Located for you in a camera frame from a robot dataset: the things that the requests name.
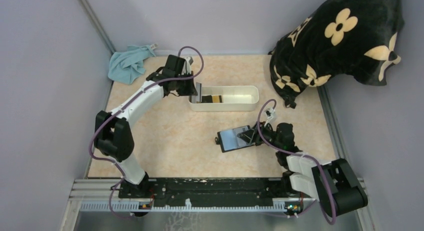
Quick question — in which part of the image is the black credit card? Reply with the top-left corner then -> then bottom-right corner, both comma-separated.
201,95 -> 214,104

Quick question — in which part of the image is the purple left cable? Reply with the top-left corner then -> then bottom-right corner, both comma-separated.
88,45 -> 205,220

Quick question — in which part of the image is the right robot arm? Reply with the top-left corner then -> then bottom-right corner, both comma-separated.
236,122 -> 369,218

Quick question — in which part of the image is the black floral blanket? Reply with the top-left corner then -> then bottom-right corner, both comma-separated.
269,0 -> 405,109

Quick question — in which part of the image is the aluminium frame rail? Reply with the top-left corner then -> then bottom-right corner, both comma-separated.
67,178 -> 369,214

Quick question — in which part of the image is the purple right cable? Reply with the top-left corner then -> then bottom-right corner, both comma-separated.
256,98 -> 338,226

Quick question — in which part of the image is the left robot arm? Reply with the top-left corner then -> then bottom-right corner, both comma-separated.
92,55 -> 198,186

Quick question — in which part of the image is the purple cable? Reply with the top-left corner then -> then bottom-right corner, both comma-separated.
88,45 -> 205,220
256,98 -> 338,226

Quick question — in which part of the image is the white plastic tray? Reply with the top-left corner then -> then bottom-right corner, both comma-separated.
188,85 -> 259,112

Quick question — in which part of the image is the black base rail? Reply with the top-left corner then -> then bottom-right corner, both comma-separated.
118,177 -> 307,208

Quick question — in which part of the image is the teal cloth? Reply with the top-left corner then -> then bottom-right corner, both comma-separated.
107,43 -> 158,85

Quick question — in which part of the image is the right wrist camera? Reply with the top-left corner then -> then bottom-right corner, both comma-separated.
264,107 -> 277,123

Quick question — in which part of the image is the grey credit card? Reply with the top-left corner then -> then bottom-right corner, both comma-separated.
194,82 -> 202,104

